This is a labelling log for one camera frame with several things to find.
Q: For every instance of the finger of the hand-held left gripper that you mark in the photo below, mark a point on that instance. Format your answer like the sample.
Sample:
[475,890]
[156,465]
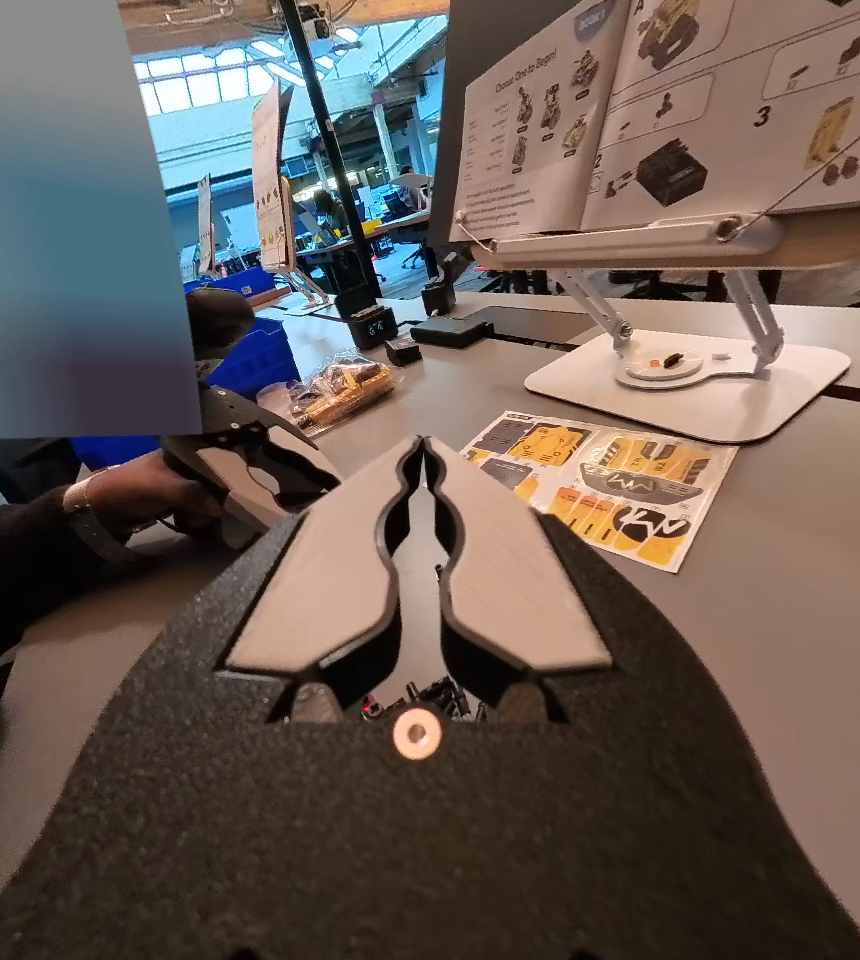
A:
[298,454]
[239,487]

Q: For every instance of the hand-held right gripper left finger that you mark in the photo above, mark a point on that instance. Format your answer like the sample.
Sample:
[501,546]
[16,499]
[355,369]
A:
[325,592]

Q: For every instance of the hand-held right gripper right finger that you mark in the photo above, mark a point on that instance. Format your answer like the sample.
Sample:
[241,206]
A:
[512,592]

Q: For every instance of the pile of black connector pins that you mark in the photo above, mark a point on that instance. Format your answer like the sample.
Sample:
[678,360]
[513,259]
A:
[441,688]

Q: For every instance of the person's left forearm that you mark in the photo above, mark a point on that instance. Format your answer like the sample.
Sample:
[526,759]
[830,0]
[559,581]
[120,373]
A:
[17,555]

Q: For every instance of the person's left hand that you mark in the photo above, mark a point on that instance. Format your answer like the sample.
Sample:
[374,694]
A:
[152,495]

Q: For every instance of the blue storage bin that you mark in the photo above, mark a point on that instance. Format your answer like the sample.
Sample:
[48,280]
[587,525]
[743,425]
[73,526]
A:
[265,283]
[265,360]

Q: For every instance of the clear bag of yellow parts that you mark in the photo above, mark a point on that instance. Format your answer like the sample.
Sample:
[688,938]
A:
[347,397]

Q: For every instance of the small black battery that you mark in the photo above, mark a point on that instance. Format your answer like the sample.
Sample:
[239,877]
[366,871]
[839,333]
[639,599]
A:
[403,352]

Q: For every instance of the black charging case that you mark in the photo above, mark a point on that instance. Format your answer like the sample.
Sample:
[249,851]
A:
[370,326]

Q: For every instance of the yellow grey sticker sheet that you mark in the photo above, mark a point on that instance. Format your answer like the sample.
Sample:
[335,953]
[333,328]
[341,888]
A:
[595,465]

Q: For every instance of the grey wrist watch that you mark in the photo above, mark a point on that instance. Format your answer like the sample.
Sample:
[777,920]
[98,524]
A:
[81,491]

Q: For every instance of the wooden background book stand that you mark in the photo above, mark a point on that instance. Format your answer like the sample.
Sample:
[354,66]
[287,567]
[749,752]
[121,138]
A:
[205,225]
[272,172]

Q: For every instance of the black flat power bank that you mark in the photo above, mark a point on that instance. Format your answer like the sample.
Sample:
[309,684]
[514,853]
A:
[448,332]

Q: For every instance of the black charger adapter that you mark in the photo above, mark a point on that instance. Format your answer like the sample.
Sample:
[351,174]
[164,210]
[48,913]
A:
[439,300]

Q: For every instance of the background wooden desk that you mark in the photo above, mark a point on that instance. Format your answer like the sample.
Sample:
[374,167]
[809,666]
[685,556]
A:
[392,225]

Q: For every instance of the black pole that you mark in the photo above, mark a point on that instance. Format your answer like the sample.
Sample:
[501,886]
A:
[325,150]

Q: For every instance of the small yellow black piece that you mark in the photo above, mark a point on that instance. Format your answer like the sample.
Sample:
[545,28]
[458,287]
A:
[673,360]

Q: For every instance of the white book stand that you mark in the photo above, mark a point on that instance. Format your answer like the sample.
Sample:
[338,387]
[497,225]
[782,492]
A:
[774,397]

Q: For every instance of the instruction booklet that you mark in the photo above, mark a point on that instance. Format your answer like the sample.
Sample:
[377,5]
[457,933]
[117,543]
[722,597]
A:
[550,150]

